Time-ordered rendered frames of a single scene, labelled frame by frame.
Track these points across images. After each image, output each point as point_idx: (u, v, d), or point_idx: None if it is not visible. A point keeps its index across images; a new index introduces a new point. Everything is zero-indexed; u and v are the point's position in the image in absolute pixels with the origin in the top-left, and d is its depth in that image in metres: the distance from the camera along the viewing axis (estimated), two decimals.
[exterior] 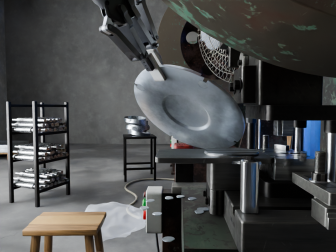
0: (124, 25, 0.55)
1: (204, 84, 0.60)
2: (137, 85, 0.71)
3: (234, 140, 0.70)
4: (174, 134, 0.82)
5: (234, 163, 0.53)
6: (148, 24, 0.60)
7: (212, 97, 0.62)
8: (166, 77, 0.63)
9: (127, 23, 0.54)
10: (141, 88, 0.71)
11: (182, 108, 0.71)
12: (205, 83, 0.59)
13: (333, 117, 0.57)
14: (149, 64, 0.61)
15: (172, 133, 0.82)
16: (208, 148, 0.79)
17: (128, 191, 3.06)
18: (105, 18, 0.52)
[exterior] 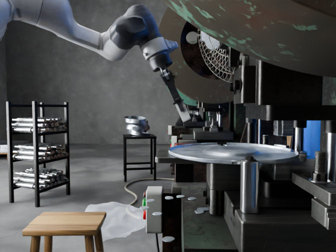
0: None
1: (286, 153, 0.68)
2: None
3: None
4: (177, 152, 0.69)
5: (234, 163, 0.52)
6: (171, 91, 0.97)
7: (272, 151, 0.71)
8: (279, 158, 0.60)
9: None
10: None
11: (232, 151, 0.67)
12: (288, 153, 0.68)
13: (333, 117, 0.57)
14: None
15: (178, 152, 0.68)
16: (188, 146, 0.79)
17: (128, 191, 3.06)
18: None
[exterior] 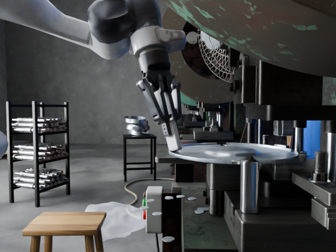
0: (166, 92, 0.71)
1: None
2: None
3: None
4: None
5: (234, 163, 0.53)
6: (152, 105, 0.67)
7: (185, 154, 0.65)
8: (191, 148, 0.76)
9: None
10: None
11: (229, 149, 0.69)
12: None
13: (333, 117, 0.57)
14: None
15: (283, 153, 0.68)
16: (288, 160, 0.57)
17: (128, 191, 3.06)
18: (172, 80, 0.73)
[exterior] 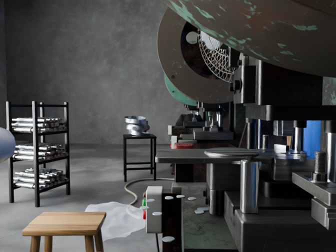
0: None
1: None
2: None
3: None
4: None
5: (234, 163, 0.53)
6: None
7: None
8: None
9: None
10: None
11: None
12: None
13: (333, 117, 0.57)
14: None
15: None
16: None
17: (128, 191, 3.06)
18: None
